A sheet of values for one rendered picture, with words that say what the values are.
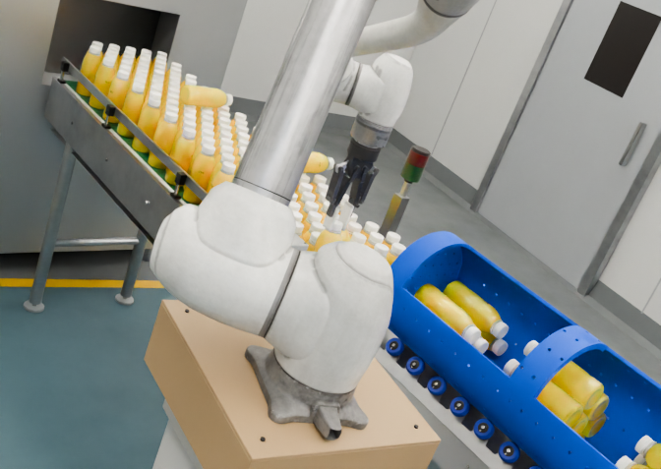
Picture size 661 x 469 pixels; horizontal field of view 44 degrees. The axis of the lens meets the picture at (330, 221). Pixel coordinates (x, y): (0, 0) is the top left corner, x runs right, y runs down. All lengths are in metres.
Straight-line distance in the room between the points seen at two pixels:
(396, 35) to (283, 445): 0.81
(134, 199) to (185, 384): 1.35
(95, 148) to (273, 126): 1.69
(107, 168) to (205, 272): 1.63
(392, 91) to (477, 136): 4.72
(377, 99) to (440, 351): 0.58
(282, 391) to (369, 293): 0.22
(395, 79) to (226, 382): 0.83
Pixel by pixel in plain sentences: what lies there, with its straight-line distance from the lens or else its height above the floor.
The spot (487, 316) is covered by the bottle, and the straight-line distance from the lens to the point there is 1.96.
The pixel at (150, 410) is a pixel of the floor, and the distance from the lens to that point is 3.09.
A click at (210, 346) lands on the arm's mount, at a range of 1.42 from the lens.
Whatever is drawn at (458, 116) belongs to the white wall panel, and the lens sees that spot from 6.74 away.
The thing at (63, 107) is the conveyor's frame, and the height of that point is 0.83.
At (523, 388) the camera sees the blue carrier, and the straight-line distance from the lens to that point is 1.72.
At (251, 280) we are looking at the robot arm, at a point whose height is 1.31.
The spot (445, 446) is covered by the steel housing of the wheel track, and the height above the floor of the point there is 0.87.
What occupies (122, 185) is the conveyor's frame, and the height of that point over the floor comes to 0.79.
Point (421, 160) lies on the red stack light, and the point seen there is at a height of 1.23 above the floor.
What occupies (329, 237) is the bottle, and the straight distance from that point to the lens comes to 2.00.
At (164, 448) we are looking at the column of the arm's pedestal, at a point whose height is 0.89.
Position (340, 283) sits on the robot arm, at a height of 1.36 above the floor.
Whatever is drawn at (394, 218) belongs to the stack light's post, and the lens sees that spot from 2.57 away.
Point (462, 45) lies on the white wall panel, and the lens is 6.85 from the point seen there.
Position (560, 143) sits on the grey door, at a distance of 5.97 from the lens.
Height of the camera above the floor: 1.89
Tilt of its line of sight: 21 degrees down
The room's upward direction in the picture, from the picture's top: 21 degrees clockwise
